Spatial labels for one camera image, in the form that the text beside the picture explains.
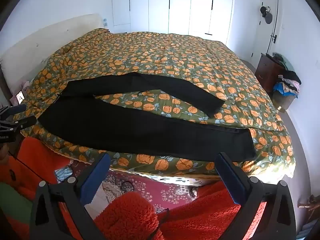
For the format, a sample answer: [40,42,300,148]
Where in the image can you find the striped light blue cloth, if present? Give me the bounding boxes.
[55,166,74,183]

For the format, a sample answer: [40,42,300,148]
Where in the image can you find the black pants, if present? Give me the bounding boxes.
[37,72,257,162]

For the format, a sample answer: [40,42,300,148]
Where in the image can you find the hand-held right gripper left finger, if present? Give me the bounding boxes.
[29,152,111,240]

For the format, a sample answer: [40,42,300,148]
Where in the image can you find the red fleece clothing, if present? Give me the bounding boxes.
[5,136,268,240]

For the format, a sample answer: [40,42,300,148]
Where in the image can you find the white wardrobe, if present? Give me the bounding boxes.
[112,0,235,45]

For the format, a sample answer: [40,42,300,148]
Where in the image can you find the beige padded headboard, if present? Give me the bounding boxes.
[0,14,104,98]

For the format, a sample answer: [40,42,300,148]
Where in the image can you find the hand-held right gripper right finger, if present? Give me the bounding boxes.
[214,152,297,240]

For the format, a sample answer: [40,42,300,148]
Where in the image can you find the brown basket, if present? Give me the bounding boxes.
[271,91,294,112]

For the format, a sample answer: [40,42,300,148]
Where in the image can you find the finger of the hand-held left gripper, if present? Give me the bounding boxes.
[0,104,27,119]
[0,116,37,132]

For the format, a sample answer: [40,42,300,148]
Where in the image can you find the orange floral green bedspread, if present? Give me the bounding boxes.
[19,27,297,178]

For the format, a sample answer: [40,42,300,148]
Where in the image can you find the red patterned rug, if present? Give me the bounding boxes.
[70,160,225,213]

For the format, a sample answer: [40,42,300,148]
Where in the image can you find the pile of clothes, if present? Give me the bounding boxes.
[272,70,302,98]

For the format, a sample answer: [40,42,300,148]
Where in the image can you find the green cloth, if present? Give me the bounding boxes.
[0,181,33,224]

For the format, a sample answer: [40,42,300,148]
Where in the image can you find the brown wooden object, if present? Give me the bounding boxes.
[299,195,317,213]

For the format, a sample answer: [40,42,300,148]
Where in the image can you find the white door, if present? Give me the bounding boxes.
[250,0,279,68]

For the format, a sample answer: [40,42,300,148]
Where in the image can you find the dark wooden nightstand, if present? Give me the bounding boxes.
[255,53,285,94]

